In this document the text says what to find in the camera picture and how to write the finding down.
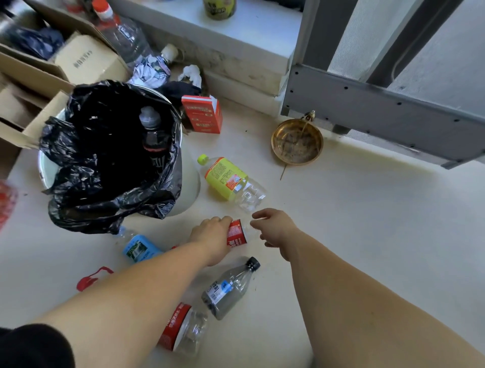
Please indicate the person's left hand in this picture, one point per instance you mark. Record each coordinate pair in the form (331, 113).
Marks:
(210, 239)

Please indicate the person's right hand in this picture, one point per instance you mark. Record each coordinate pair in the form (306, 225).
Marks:
(282, 231)

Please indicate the person's right thumb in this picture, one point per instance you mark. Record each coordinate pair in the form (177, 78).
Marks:
(265, 213)

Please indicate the person's left fingers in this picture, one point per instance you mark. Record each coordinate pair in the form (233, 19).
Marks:
(221, 221)

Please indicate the person's left forearm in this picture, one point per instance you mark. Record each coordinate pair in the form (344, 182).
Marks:
(132, 303)

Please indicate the person's right forearm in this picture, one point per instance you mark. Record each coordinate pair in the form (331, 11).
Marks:
(360, 314)

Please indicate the yellow label plastic bottle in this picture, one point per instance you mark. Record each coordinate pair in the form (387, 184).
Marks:
(226, 178)

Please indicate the thin wooden stick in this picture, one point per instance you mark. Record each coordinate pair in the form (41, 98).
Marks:
(284, 172)

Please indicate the white trash bin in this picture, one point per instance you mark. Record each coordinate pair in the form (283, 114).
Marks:
(189, 182)

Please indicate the black cap clear bottle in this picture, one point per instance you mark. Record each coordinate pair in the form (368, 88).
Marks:
(227, 290)

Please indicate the brass bowl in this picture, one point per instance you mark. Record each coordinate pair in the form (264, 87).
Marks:
(297, 142)

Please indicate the blue label plastic bottle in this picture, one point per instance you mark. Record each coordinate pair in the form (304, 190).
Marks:
(138, 248)

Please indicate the dark soda bottle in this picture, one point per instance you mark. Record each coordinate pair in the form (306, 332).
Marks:
(153, 140)

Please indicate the red carton box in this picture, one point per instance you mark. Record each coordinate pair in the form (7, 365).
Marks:
(200, 115)

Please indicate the large red label clear bottle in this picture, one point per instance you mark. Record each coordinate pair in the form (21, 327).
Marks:
(178, 328)

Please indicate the black cloth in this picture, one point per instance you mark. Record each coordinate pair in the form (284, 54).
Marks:
(178, 93)

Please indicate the black trash bag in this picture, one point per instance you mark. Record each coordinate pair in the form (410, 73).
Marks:
(94, 159)

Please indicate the red plastic scrap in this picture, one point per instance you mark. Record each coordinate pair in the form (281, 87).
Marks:
(88, 282)

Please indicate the crumpled white tissue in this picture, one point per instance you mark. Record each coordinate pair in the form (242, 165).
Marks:
(191, 75)

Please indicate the crushed white cap bottle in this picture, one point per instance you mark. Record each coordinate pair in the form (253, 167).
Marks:
(151, 70)

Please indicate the white stone ledge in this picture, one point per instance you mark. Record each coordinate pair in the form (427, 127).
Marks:
(235, 45)

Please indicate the small beige cardboard box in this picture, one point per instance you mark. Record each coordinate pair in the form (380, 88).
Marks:
(91, 60)

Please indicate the green label can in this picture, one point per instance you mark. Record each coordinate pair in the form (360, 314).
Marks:
(219, 8)

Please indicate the red cap large clear bottle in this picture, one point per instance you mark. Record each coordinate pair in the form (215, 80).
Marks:
(123, 36)

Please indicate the red translucent plastic item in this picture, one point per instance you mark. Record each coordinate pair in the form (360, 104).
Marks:
(6, 204)

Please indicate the person's black sleeve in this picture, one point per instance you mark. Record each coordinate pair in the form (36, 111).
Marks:
(34, 347)

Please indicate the flat open cardboard box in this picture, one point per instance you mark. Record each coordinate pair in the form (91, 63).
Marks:
(22, 113)

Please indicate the large open cardboard box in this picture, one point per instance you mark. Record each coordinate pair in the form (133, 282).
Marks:
(26, 72)

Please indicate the dark blue plastic bag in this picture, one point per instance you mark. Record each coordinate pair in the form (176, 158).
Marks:
(36, 41)

